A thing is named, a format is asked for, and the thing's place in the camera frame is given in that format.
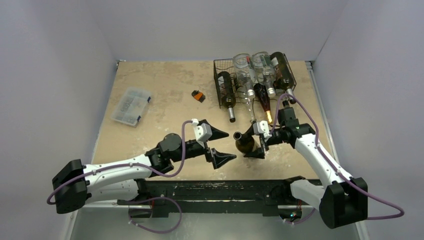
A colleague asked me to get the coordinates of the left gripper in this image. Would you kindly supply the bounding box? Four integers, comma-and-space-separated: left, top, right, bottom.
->
170, 125, 236, 168

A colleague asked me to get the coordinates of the dark green wine bottle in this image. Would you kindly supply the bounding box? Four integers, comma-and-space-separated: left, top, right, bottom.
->
233, 131, 258, 155

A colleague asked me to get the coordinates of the clear glass bottle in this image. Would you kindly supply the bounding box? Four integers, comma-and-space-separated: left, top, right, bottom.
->
232, 53, 256, 100
252, 51, 276, 98

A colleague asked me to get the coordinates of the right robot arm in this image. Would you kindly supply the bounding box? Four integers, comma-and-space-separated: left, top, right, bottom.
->
233, 107, 368, 229

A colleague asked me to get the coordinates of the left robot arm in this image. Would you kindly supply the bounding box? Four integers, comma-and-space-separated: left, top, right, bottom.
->
46, 118, 237, 214

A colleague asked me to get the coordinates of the green bottle silver cap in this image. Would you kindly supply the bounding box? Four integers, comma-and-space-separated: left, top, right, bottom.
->
217, 71, 236, 123

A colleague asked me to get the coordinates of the clear slim empty bottle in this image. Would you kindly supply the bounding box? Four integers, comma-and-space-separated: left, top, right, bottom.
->
244, 98, 257, 124

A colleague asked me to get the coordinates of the red bottle gold cap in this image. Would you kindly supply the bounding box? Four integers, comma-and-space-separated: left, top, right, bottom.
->
253, 83, 273, 124

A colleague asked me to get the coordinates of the dark bottle upper far right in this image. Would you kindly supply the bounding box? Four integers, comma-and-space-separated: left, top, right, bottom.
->
270, 51, 297, 96

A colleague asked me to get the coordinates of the orange hex key set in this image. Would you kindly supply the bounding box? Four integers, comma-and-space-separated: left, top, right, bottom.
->
191, 90, 206, 103

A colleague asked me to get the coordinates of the clear plastic organizer box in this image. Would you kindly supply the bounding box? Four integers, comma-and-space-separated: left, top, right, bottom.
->
111, 87, 152, 127

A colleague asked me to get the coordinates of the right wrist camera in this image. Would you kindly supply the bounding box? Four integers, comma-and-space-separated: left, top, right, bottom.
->
252, 120, 271, 138

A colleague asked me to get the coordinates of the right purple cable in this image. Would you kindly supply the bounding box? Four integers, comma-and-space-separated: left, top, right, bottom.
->
269, 93, 405, 226

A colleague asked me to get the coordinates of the purple cable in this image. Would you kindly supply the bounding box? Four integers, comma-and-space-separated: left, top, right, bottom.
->
46, 119, 200, 234
269, 93, 405, 226

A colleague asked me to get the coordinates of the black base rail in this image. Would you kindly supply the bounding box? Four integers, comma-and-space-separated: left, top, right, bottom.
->
115, 179, 322, 220

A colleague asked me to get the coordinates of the black wire wine rack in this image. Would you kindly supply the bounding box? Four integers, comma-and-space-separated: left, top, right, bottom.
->
213, 52, 297, 107

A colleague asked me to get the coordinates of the aluminium frame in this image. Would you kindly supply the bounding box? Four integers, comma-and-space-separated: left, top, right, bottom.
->
59, 60, 370, 240

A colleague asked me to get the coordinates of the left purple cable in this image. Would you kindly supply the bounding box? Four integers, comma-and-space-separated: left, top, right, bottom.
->
46, 119, 200, 234

